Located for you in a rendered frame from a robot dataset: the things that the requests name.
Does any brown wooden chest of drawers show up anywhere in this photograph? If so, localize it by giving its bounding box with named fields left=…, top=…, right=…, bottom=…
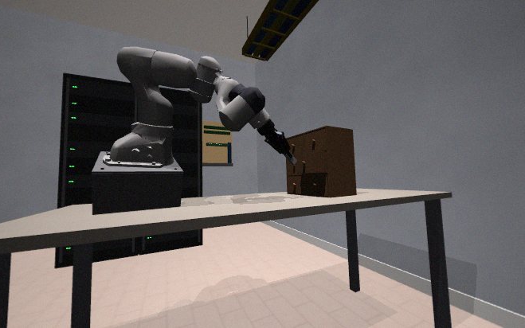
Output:
left=286, top=126, right=357, bottom=197

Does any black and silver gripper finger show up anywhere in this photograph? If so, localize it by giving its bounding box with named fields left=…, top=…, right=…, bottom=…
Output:
left=270, top=131, right=297, bottom=165
left=265, top=136, right=284, bottom=154

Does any brown wooden drawer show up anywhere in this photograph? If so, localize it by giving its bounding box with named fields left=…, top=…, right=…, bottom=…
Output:
left=295, top=151, right=327, bottom=174
left=304, top=128, right=327, bottom=153
left=305, top=175, right=329, bottom=197
left=288, top=176, right=305, bottom=194
left=287, top=135, right=304, bottom=155
left=287, top=160, right=296, bottom=174

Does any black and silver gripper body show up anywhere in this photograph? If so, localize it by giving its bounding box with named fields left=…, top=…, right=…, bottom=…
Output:
left=257, top=119, right=278, bottom=140

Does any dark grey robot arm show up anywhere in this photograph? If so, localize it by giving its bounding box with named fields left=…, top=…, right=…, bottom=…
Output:
left=103, top=47, right=269, bottom=168

